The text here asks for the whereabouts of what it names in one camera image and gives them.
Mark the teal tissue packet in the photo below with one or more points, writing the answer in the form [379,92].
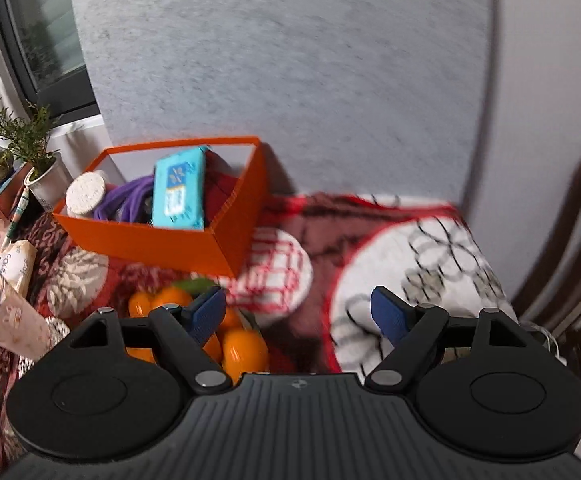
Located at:
[178,190]

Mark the orange cardboard box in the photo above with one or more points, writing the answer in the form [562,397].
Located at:
[160,250]

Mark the round cream loofah pad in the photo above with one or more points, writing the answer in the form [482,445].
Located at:
[85,194]

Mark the red fluffy cloth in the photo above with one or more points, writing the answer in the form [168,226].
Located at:
[220,195]

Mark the wooden chair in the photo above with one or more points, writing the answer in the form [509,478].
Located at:
[570,240]

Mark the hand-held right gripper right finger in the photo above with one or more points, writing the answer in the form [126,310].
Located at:
[390,317]

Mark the purple plush headband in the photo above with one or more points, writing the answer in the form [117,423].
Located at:
[123,202]

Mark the floral clear plastic cup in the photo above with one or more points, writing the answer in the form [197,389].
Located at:
[13,322]

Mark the dark framed window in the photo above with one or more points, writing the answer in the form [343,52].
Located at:
[45,20]

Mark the white facial tissue pack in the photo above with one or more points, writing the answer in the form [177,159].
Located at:
[18,265]

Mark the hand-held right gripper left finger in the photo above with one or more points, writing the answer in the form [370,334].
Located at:
[208,312]

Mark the plant in white pot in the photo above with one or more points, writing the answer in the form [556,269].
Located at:
[33,145]

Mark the teal striped long rod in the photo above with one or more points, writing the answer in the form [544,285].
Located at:
[16,212]

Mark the red white floral blanket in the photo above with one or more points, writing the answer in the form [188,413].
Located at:
[395,245]

